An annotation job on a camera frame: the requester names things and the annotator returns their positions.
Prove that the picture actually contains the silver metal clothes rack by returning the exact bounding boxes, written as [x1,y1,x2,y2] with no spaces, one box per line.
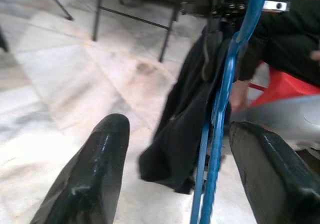
[40,0,75,21]

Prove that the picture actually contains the person in black clothes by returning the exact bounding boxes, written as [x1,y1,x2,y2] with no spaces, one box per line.
[229,0,320,110]

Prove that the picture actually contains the blue plastic hanger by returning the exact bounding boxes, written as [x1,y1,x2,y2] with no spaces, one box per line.
[189,0,273,224]

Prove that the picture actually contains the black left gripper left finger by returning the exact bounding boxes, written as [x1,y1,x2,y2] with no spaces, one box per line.
[29,113,131,224]

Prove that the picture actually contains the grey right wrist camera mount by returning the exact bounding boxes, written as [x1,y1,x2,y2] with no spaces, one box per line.
[261,0,291,12]

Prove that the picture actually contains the plain black garment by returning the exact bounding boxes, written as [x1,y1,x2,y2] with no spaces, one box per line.
[138,25,233,195]

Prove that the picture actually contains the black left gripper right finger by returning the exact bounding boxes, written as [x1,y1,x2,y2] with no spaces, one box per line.
[228,121,320,224]

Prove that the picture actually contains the red plastic stool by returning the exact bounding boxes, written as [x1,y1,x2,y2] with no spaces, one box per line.
[248,61,320,108]

